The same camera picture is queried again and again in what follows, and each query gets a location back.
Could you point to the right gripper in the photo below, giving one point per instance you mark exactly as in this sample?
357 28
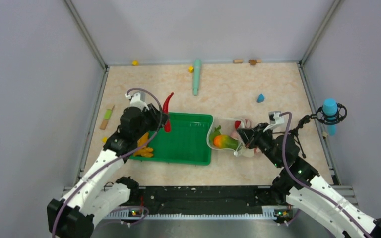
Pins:
250 136

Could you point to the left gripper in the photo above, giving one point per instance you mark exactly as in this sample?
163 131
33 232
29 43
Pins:
155 113

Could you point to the red tomato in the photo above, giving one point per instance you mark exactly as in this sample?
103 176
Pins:
237 124

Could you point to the clear dotted zip bag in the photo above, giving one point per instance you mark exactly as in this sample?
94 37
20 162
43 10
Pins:
228 124

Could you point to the orange green mango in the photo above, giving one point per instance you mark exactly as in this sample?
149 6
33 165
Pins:
225 142

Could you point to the red chili pepper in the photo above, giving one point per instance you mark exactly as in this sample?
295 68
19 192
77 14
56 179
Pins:
165 109

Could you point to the purple white onion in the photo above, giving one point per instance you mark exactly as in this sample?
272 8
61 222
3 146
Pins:
235 135

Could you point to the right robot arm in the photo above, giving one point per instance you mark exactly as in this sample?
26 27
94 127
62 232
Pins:
299 184

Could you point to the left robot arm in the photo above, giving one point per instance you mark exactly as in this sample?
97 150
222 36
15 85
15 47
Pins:
77 214

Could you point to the wooden green block stick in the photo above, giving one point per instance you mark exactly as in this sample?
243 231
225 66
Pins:
107 116

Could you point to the blue plastic piece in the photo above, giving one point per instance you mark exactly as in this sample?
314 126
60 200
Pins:
260 98

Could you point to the green plastic tray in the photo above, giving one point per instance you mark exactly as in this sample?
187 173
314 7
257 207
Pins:
185 143

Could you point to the mint green marker pen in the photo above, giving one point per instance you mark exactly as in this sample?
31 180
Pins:
196 76

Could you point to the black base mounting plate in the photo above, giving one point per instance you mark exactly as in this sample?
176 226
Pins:
206 200

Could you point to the blue microphone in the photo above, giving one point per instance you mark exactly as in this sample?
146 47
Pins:
330 108

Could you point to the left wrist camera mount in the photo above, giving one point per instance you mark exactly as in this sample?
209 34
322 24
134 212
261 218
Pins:
137 100

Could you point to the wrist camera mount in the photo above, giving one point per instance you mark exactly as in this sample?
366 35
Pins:
137 100
276 120

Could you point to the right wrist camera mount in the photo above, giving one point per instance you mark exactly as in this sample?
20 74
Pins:
276 120

